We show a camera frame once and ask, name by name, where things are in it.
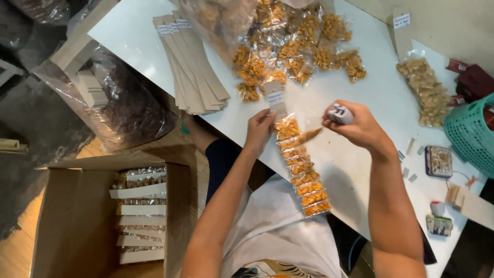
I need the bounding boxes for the large clear bag of snacks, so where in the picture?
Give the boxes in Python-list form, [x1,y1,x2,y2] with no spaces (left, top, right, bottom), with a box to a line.
[178,0,259,62]

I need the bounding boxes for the large bag of dark snacks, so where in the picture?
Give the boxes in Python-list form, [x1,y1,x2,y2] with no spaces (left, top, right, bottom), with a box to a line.
[31,44,176,152]

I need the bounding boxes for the single orange snack packet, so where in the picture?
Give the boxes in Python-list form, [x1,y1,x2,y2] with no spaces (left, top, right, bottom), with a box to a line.
[279,127,323,150]

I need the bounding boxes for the cardboard strip with pale nuts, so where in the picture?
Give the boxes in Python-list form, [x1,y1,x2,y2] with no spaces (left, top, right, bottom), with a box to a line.
[392,7,451,129]

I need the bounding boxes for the person's right hand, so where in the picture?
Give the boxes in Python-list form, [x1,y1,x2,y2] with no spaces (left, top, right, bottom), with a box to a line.
[322,101,389,155]

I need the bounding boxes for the cardboard strip with snack packets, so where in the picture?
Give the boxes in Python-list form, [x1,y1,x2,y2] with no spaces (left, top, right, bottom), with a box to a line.
[264,80,332,218]

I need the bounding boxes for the teal plastic basket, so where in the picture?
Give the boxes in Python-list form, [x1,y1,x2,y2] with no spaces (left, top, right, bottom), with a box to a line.
[443,93,494,179]

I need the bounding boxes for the white grey stapler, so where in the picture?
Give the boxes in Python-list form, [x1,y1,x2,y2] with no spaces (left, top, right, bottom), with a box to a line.
[328,103,355,125]

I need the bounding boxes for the dark red packets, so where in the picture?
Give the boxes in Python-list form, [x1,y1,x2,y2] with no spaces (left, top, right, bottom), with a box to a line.
[446,58,494,107]

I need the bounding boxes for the person's left hand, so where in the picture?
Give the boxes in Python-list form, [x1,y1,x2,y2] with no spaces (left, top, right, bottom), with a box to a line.
[244,109,276,152]

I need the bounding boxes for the small patterned tin box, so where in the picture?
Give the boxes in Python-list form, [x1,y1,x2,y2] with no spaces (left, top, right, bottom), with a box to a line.
[425,145,454,178]

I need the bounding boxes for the clear plastic bag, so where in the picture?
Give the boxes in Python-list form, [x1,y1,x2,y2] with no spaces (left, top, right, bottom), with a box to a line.
[8,0,71,25]

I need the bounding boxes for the row of finished snack strips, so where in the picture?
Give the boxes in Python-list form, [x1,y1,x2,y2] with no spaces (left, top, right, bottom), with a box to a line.
[109,166,167,265]

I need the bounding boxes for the brown cardboard carton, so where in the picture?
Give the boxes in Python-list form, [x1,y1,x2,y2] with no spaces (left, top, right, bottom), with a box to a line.
[30,155,198,278]

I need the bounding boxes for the stack of blank cardboard strips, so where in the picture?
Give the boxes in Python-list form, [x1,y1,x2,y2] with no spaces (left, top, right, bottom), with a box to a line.
[152,10,231,116]

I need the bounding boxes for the small printed staple box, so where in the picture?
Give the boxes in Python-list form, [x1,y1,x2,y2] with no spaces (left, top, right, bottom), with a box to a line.
[426,215,454,237]

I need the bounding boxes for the person's white shirt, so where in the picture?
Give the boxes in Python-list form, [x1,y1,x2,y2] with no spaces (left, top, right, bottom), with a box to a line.
[221,174,344,278]

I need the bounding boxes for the pile of loose snack packets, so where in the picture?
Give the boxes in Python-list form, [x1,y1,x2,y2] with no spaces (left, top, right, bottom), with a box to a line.
[233,0,367,103]

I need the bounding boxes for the wide plain cardboard strip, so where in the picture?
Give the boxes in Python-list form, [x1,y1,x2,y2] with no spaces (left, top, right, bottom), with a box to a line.
[445,184,494,231]

